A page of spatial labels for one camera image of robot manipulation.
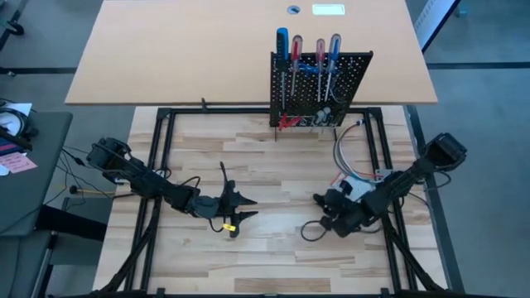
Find white work glove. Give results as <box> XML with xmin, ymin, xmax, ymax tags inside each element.
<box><xmin>330</xmin><ymin>172</ymin><xmax>376</xmax><ymax>202</ymax></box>

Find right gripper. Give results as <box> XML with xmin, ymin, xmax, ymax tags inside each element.
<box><xmin>313</xmin><ymin>180</ymin><xmax>364</xmax><ymax>238</ymax></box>

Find black chair caster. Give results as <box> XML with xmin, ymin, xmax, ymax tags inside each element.
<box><xmin>0</xmin><ymin>19</ymin><xmax>25</xmax><ymax>37</ymax></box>

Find pink sticky note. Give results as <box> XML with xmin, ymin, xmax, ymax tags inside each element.
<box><xmin>0</xmin><ymin>151</ymin><xmax>38</xmax><ymax>175</ymax></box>

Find large blue-black screwdriver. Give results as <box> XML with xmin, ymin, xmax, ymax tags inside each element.
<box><xmin>276</xmin><ymin>26</ymin><xmax>290</xmax><ymax>115</ymax></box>

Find white paper sheet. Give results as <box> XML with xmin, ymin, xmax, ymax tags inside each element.
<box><xmin>0</xmin><ymin>102</ymin><xmax>33</xmax><ymax>137</ymax></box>

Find white perforated panel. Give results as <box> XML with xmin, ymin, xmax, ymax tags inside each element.
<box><xmin>413</xmin><ymin>0</ymin><xmax>463</xmax><ymax>54</ymax></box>

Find black floor cables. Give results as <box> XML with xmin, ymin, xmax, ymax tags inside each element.
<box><xmin>57</xmin><ymin>144</ymin><xmax>137</xmax><ymax>195</ymax></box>

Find wire ring tool rack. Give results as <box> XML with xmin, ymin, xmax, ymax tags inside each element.
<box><xmin>277</xmin><ymin>112</ymin><xmax>345</xmax><ymax>127</ymax></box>

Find black-framed safety glasses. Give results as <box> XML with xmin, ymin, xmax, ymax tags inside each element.
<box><xmin>330</xmin><ymin>61</ymin><xmax>365</xmax><ymax>105</ymax></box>

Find black cable coil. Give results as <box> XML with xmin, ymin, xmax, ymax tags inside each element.
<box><xmin>0</xmin><ymin>106</ymin><xmax>41</xmax><ymax>140</ymax></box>

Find black looped camera cable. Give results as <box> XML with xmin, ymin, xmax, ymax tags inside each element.
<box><xmin>300</xmin><ymin>219</ymin><xmax>330</xmax><ymax>243</ymax></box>

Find blue clear-handled screwdriver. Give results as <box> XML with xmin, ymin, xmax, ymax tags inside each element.
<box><xmin>325</xmin><ymin>33</ymin><xmax>343</xmax><ymax>103</ymax></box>

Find black metal pegboard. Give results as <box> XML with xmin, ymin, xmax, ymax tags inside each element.
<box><xmin>268</xmin><ymin>50</ymin><xmax>374</xmax><ymax>142</ymax></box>

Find coloured wire bundle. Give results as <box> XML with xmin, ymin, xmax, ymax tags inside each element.
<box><xmin>332</xmin><ymin>119</ymin><xmax>384</xmax><ymax>183</ymax></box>

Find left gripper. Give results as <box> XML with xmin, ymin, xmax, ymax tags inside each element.
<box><xmin>218</xmin><ymin>161</ymin><xmax>258</xmax><ymax>239</ymax></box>

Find grey side table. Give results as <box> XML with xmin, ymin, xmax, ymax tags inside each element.
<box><xmin>0</xmin><ymin>110</ymin><xmax>75</xmax><ymax>238</ymax></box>

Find wooden stick with black knob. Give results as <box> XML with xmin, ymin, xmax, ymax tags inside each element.
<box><xmin>68</xmin><ymin>185</ymin><xmax>119</xmax><ymax>195</ymax></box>

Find white rectangular desk plate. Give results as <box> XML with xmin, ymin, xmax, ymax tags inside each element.
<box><xmin>311</xmin><ymin>3</ymin><xmax>347</xmax><ymax>17</ymax></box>

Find black aluminium rig frame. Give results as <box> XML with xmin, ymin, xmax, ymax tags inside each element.
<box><xmin>99</xmin><ymin>106</ymin><xmax>451</xmax><ymax>298</ymax></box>

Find light wood desk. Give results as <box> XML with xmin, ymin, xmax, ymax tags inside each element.
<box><xmin>65</xmin><ymin>0</ymin><xmax>439</xmax><ymax>106</ymax></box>

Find black table side rail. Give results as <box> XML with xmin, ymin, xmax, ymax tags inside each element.
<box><xmin>405</xmin><ymin>105</ymin><xmax>465</xmax><ymax>294</ymax></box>

